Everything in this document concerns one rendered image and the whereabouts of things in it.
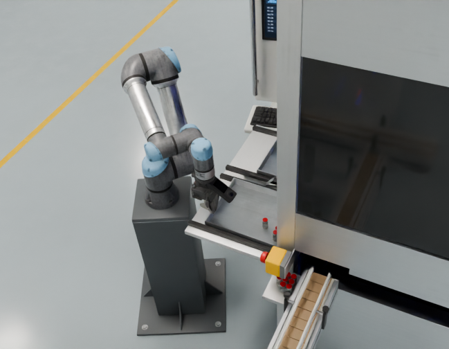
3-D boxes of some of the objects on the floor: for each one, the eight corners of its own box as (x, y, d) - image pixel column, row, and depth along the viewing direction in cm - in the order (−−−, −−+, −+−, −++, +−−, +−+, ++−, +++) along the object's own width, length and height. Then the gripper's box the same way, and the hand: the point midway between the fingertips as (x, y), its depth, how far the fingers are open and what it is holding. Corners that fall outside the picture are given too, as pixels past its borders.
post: (294, 370, 269) (314, -76, 122) (289, 381, 266) (304, -65, 118) (281, 364, 272) (286, -80, 124) (277, 375, 268) (276, -69, 120)
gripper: (198, 163, 214) (204, 200, 229) (187, 179, 208) (194, 216, 223) (218, 169, 211) (223, 206, 226) (207, 185, 205) (213, 222, 220)
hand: (214, 211), depth 223 cm, fingers closed, pressing on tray
